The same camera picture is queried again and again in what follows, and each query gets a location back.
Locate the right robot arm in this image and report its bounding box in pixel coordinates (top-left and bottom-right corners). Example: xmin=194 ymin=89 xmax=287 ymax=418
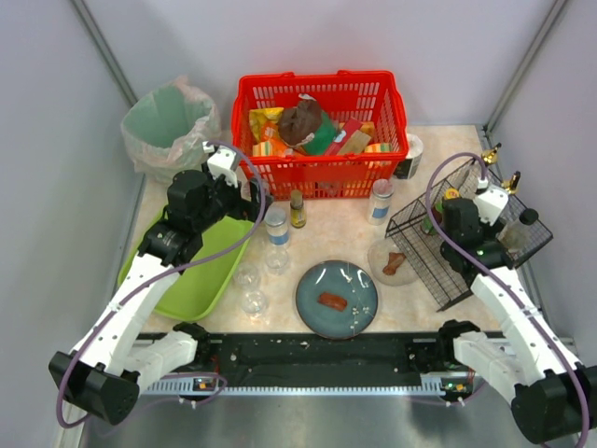
xmin=439 ymin=186 xmax=596 ymax=443

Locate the striped sponge right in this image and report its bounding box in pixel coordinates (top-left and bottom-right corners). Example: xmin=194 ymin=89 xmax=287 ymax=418
xmin=365 ymin=143 xmax=393 ymax=153

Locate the striped sponge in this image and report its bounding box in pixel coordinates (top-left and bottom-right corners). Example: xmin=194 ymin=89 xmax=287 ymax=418
xmin=365 ymin=143 xmax=393 ymax=153
xmin=252 ymin=141 xmax=273 ymax=157

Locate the green snack bag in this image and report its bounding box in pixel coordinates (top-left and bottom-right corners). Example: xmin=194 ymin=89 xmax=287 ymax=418
xmin=302 ymin=112 xmax=337 ymax=156

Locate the striped sponge left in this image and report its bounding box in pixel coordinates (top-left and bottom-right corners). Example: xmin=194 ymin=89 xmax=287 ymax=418
xmin=252 ymin=141 xmax=273 ymax=157

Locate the blue ceramic plate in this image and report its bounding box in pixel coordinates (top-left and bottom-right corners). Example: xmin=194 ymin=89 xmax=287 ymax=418
xmin=295 ymin=259 xmax=379 ymax=340

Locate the purple cable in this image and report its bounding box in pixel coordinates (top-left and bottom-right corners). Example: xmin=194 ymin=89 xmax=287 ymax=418
xmin=55 ymin=141 xmax=267 ymax=429
xmin=426 ymin=152 xmax=591 ymax=448

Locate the white paper cup roll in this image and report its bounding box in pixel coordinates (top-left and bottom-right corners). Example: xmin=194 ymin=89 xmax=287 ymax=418
xmin=394 ymin=133 xmax=424 ymax=180

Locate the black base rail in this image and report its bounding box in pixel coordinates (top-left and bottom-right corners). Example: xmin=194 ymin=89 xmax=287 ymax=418
xmin=147 ymin=332 xmax=475 ymax=401

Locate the brown meat piece on plate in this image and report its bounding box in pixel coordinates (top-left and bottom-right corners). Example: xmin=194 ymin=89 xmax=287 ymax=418
xmin=317 ymin=292 xmax=348 ymax=312

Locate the clear glass oval dish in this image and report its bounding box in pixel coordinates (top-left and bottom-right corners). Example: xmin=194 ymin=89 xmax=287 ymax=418
xmin=368 ymin=239 xmax=418 ymax=287

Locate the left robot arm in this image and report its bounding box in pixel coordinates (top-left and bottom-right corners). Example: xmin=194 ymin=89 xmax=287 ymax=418
xmin=49 ymin=141 xmax=268 ymax=428

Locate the lime green plastic tray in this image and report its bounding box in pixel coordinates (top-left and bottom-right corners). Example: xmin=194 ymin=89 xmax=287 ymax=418
xmin=116 ymin=207 xmax=256 ymax=322

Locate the clear bottle with gold pourer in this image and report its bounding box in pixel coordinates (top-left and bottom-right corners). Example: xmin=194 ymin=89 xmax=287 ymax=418
xmin=480 ymin=143 xmax=502 ymax=167

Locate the green bin with plastic liner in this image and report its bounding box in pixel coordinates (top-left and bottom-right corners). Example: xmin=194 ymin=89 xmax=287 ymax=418
xmin=120 ymin=76 xmax=222 ymax=185

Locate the orange snack packet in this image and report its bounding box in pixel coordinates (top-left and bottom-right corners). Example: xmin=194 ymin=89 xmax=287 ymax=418
xmin=260 ymin=122 xmax=292 ymax=157

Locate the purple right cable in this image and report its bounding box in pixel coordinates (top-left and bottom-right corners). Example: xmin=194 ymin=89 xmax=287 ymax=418
xmin=426 ymin=152 xmax=591 ymax=448

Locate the red plastic shopping basket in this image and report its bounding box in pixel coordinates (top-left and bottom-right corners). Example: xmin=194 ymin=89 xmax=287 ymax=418
xmin=231 ymin=70 xmax=409 ymax=201

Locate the yellow cap sauce bottle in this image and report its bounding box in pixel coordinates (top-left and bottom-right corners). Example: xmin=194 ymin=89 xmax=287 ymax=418
xmin=421 ymin=188 xmax=460 ymax=235

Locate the red carton box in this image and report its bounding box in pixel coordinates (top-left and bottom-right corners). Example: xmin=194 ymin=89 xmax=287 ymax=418
xmin=324 ymin=118 xmax=363 ymax=156

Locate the silver lid jar right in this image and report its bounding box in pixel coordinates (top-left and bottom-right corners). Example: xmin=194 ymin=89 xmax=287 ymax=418
xmin=368 ymin=179 xmax=394 ymax=225

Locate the brown rib bone piece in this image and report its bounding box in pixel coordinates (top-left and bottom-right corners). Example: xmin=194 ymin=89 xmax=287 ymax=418
xmin=382 ymin=252 xmax=407 ymax=276

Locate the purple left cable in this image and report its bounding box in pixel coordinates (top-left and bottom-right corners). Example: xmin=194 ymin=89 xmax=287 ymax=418
xmin=55 ymin=141 xmax=267 ymax=429

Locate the yellow snack packet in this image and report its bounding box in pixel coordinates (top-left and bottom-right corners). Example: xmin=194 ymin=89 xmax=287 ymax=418
xmin=248 ymin=107 xmax=285 ymax=141

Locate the dark vinegar bottle black cap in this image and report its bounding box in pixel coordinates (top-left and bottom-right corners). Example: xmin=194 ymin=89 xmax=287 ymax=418
xmin=497 ymin=208 xmax=539 ymax=255

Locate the silver lid jar blue label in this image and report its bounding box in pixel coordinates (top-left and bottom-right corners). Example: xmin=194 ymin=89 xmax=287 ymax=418
xmin=264 ymin=205 xmax=290 ymax=246

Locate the brown paper bag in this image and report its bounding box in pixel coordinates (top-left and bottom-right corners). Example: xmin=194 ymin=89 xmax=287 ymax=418
xmin=277 ymin=94 xmax=323 ymax=147

